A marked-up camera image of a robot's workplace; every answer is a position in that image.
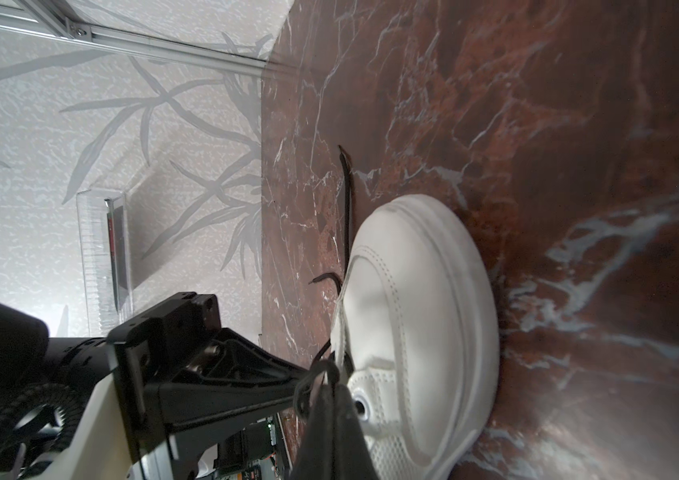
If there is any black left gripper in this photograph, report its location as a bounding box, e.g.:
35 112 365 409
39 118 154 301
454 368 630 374
105 292 307 462

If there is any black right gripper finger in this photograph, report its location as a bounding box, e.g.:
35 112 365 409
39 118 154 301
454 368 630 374
288 384 379 480

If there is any white sneaker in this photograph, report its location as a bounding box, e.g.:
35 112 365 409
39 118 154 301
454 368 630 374
330 194 499 479

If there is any black shoelace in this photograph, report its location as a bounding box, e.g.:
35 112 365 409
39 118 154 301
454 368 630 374
290 145 355 421

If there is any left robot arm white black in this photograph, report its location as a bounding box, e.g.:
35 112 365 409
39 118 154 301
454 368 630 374
0 292 306 479

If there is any clear plastic wall bin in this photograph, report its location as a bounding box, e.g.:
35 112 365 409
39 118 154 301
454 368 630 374
75 189 133 337

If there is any aluminium frame post back left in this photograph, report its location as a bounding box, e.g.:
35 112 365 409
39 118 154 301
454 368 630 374
0 1 292 77

